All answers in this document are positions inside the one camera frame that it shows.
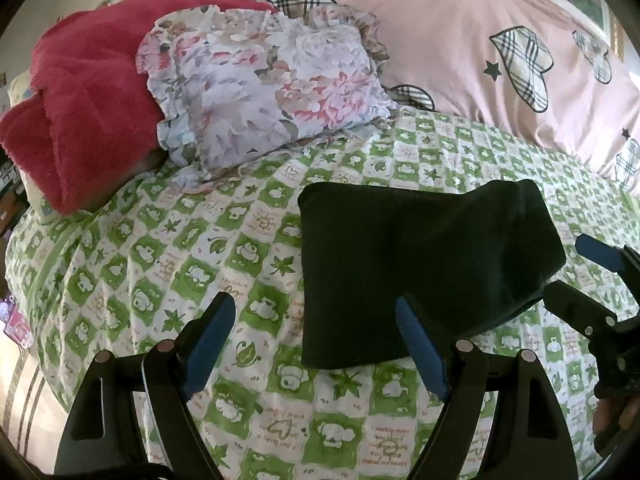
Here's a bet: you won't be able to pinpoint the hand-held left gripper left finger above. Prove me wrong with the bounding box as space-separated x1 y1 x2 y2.
52 292 237 480

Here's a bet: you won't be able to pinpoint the person's right hand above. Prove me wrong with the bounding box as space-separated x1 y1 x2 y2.
593 398 640 435

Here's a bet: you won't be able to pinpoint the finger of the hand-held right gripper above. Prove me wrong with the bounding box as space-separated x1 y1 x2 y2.
575 233 640 287
542 279 620 337

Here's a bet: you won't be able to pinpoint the floral ruffled pillow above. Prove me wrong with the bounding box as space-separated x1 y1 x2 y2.
135 5 402 182

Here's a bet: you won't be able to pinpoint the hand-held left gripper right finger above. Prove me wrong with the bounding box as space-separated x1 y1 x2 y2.
394 296 587 480

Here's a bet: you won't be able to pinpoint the green checked bedsheet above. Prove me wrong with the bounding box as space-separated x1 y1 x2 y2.
5 109 640 480

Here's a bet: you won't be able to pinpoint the black pants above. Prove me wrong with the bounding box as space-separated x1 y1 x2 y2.
297 178 569 369

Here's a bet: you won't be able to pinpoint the cluttered bedside shelf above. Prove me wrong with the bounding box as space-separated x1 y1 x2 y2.
0 72 31 241

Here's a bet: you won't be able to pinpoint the red fuzzy blanket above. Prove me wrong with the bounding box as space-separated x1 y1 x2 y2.
0 0 275 214

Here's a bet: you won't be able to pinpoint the pink quilt with plaid hearts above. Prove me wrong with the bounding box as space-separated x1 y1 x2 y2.
219 0 640 192

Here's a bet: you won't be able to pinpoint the pink printed packet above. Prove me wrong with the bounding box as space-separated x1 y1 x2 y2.
0 297 34 350

